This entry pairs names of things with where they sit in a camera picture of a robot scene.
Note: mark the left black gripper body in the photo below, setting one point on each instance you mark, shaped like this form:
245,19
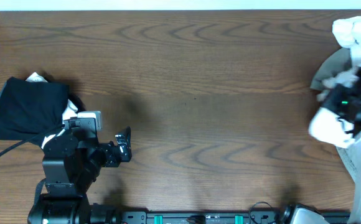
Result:
120,150

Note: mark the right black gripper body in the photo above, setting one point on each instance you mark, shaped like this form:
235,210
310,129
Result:
338,102

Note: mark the white Puma t-shirt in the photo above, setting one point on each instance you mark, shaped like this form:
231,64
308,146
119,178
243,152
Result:
324,127

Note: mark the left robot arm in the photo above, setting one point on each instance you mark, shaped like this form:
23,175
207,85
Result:
71,163

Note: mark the grey-beige shirt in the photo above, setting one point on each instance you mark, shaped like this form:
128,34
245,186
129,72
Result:
339,61

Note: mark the folded black white shirt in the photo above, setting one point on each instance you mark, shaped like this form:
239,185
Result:
71,110

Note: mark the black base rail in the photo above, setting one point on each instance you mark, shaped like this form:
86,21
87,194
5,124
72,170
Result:
207,218

